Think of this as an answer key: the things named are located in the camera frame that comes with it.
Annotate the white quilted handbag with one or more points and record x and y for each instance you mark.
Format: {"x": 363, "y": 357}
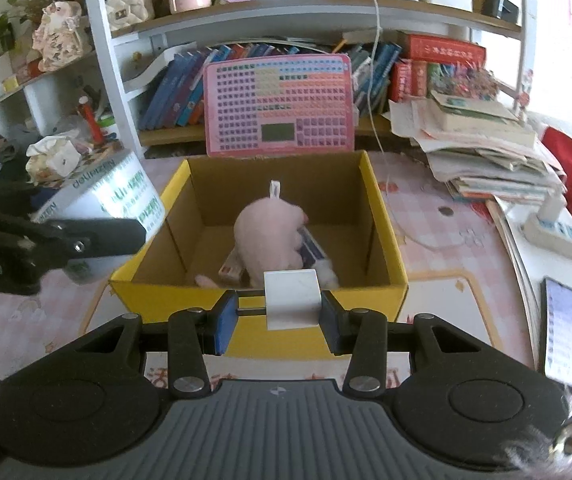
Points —
{"x": 128, "y": 7}

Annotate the small white box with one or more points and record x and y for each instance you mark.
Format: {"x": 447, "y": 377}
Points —
{"x": 291, "y": 300}

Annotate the crumpled white paper bag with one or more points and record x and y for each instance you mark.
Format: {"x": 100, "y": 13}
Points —
{"x": 53, "y": 157}

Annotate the white cylinder green print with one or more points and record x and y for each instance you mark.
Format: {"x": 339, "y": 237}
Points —
{"x": 116, "y": 190}

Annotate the pile of papers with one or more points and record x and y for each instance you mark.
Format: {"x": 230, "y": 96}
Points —
{"x": 491, "y": 170}

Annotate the pink plush toy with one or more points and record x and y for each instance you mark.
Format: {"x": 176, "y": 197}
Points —
{"x": 266, "y": 235}

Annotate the green plant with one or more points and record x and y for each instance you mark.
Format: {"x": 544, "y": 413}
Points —
{"x": 16, "y": 15}

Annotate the white printed tube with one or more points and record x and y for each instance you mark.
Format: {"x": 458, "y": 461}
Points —
{"x": 312, "y": 246}

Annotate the coin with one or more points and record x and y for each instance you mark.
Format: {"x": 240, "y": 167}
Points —
{"x": 446, "y": 211}

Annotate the white paper pad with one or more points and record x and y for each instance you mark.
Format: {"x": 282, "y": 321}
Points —
{"x": 521, "y": 280}

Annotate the thick pale book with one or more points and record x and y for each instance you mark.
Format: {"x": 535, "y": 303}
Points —
{"x": 486, "y": 120}

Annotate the small black box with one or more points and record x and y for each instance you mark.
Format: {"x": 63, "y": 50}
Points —
{"x": 501, "y": 4}

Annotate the row of blue books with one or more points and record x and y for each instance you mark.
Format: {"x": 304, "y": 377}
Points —
{"x": 176, "y": 90}

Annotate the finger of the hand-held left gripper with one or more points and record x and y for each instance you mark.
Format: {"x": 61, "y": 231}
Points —
{"x": 106, "y": 237}
{"x": 6, "y": 195}

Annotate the white power strip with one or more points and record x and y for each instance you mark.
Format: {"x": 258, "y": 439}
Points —
{"x": 566, "y": 237}

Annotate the pink checked tablecloth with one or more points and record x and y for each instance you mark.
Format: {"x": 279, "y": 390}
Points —
{"x": 431, "y": 240}

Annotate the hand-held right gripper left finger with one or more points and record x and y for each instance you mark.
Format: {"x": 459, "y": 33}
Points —
{"x": 223, "y": 325}

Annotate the red book set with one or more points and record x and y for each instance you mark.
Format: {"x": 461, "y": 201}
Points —
{"x": 436, "y": 55}

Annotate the floral fabric doll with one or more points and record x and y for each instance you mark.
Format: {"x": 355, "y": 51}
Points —
{"x": 61, "y": 37}

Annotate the white plug adapter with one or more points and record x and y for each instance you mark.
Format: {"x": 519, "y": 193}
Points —
{"x": 553, "y": 207}

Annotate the white bookshelf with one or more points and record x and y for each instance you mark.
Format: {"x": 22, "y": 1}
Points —
{"x": 101, "y": 50}

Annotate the yellow cardboard box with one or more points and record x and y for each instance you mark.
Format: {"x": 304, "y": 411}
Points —
{"x": 206, "y": 185}

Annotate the floral print box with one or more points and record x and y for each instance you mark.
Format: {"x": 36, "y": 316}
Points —
{"x": 466, "y": 82}

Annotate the pink learning tablet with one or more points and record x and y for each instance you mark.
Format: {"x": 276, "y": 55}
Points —
{"x": 276, "y": 90}

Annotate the smartphone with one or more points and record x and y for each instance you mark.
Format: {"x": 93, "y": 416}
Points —
{"x": 561, "y": 330}

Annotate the red tube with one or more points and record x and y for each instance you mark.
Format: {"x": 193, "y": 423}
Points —
{"x": 92, "y": 122}

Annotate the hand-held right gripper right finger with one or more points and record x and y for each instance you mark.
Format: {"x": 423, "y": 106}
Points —
{"x": 331, "y": 327}

